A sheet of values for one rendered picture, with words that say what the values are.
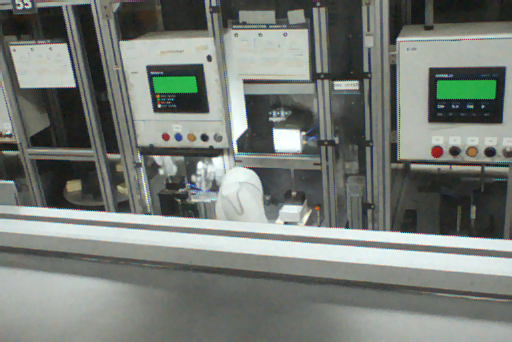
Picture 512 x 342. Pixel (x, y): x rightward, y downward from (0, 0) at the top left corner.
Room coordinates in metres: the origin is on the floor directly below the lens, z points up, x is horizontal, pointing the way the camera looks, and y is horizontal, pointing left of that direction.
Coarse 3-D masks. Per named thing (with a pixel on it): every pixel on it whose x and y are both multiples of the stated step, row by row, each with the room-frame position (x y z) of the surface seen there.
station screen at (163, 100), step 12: (156, 72) 2.43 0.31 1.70; (168, 72) 2.41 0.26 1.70; (180, 72) 2.39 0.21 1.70; (192, 72) 2.37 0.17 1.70; (156, 96) 2.43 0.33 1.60; (168, 96) 2.41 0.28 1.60; (180, 96) 2.40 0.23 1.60; (192, 96) 2.38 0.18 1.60; (156, 108) 2.44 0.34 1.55; (168, 108) 2.42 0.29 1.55; (180, 108) 2.40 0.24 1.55; (192, 108) 2.38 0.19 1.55
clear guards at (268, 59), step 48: (240, 0) 2.32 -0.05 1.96; (288, 0) 2.26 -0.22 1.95; (336, 0) 2.19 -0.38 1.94; (240, 48) 2.33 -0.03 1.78; (288, 48) 2.26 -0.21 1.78; (336, 48) 2.19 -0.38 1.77; (240, 96) 2.34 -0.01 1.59; (288, 96) 2.27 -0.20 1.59; (336, 96) 2.20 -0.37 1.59; (240, 144) 2.34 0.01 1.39; (288, 144) 2.27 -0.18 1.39; (336, 144) 2.20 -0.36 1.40; (144, 192) 2.52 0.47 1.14; (192, 192) 2.44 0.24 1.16; (336, 192) 2.20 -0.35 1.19
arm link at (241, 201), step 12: (228, 192) 1.69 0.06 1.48; (240, 192) 1.68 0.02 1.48; (252, 192) 1.73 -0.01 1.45; (228, 204) 1.67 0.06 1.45; (240, 204) 1.67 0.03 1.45; (252, 204) 1.68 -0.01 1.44; (228, 216) 1.68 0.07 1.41; (240, 216) 1.66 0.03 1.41; (252, 216) 1.66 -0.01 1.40; (264, 216) 1.70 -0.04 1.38
